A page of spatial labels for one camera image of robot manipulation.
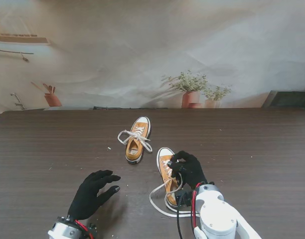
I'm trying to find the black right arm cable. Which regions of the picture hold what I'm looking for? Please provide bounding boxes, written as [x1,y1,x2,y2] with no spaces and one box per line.
[176,206,183,239]

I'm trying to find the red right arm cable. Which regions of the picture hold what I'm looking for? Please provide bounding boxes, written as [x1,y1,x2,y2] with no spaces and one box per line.
[190,182,203,230]

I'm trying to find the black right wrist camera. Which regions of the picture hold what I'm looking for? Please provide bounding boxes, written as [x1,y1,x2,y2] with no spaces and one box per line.
[174,189,193,208]

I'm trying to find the yellow canvas sneaker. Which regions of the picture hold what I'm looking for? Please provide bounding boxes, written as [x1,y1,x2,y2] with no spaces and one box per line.
[156,147,183,209]
[125,116,152,165]

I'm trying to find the white shoelace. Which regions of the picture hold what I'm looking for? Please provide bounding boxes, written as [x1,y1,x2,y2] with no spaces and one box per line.
[149,160,201,219]
[117,126,153,154]

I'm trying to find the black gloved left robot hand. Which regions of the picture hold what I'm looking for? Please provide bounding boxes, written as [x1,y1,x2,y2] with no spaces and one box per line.
[67,170,121,221]

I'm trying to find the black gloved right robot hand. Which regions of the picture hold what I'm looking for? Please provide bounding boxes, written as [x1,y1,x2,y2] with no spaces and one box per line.
[167,150,208,191]

